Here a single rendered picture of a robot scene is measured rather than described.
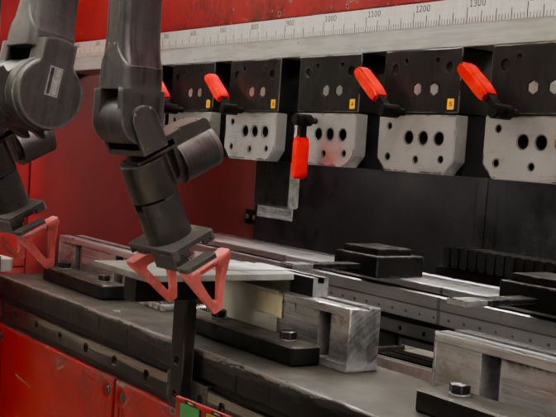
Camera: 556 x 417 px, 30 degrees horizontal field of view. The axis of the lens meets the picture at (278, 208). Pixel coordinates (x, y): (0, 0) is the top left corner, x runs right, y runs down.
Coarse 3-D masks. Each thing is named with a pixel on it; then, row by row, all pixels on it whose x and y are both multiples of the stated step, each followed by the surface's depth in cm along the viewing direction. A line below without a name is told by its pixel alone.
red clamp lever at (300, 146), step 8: (296, 120) 154; (304, 120) 154; (312, 120) 155; (304, 128) 155; (296, 136) 155; (304, 136) 155; (296, 144) 154; (304, 144) 154; (296, 152) 154; (304, 152) 155; (296, 160) 154; (304, 160) 155; (296, 168) 154; (304, 168) 155; (296, 176) 154; (304, 176) 155
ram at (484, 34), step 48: (96, 0) 221; (192, 0) 188; (240, 0) 175; (288, 0) 164; (336, 0) 154; (384, 0) 145; (432, 0) 137; (192, 48) 188; (240, 48) 175; (288, 48) 164; (336, 48) 154; (384, 48) 145; (432, 48) 137; (480, 48) 133
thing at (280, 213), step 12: (264, 168) 173; (276, 168) 170; (288, 168) 168; (264, 180) 173; (276, 180) 170; (288, 180) 168; (264, 192) 173; (276, 192) 170; (288, 192) 168; (264, 204) 173; (276, 204) 170; (288, 204) 168; (264, 216) 175; (276, 216) 172; (288, 216) 169
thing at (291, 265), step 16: (336, 256) 188; (352, 256) 184; (368, 256) 181; (384, 256) 180; (400, 256) 182; (416, 256) 184; (352, 272) 184; (368, 272) 181; (384, 272) 180; (400, 272) 182; (416, 272) 185
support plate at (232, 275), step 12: (96, 264) 163; (108, 264) 160; (120, 264) 161; (132, 276) 153; (156, 276) 150; (204, 276) 155; (228, 276) 157; (240, 276) 159; (252, 276) 160; (264, 276) 161; (276, 276) 163; (288, 276) 164
